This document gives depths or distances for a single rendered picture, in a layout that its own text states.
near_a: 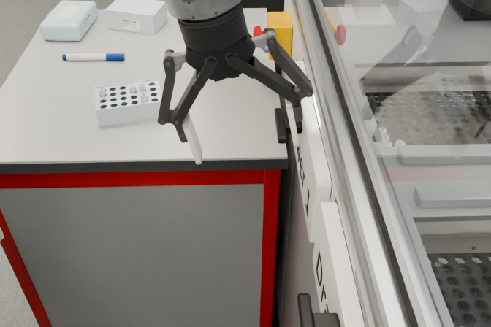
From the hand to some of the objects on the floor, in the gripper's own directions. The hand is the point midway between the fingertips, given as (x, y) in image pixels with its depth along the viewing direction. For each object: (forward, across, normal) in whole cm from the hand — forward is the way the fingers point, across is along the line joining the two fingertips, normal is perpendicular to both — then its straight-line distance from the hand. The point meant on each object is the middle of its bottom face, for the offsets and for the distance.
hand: (245, 143), depth 69 cm
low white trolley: (+84, -39, +44) cm, 102 cm away
